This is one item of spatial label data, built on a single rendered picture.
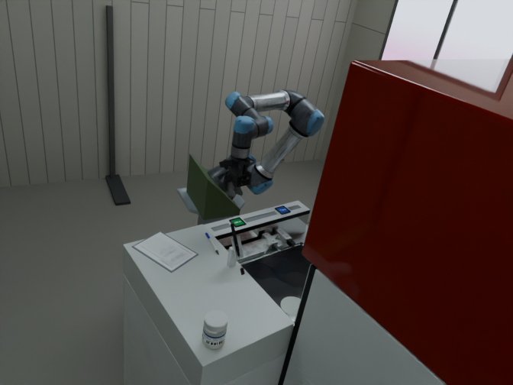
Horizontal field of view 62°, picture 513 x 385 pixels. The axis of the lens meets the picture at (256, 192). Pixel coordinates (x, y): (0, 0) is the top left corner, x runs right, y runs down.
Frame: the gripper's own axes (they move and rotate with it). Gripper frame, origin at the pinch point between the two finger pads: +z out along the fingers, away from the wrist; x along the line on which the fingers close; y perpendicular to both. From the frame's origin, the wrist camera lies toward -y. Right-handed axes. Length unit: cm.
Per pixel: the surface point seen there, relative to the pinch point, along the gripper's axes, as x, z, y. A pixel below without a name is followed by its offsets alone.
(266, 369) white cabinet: -18, 32, 59
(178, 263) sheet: -31.1, 13.7, 15.3
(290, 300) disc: 0.9, 20.6, 45.1
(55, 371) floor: -69, 110, -35
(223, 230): -3.9, 14.6, 3.2
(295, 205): 40.2, 15.0, -0.7
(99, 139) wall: 15, 72, -222
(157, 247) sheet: -34.2, 13.7, 3.9
